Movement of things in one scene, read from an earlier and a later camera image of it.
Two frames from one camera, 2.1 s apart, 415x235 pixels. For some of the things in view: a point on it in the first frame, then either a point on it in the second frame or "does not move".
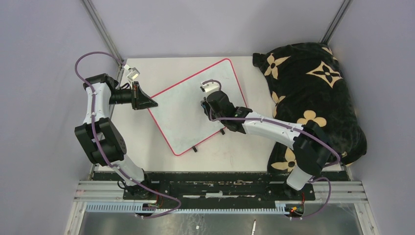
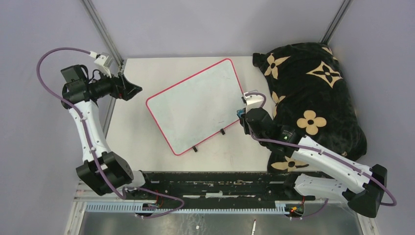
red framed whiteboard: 179,115 does not move
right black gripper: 207,110 to 246,129
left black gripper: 139,99 to 123,88
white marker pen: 254,227 does not move
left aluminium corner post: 106,34 does not move
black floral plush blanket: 306,83 does not move
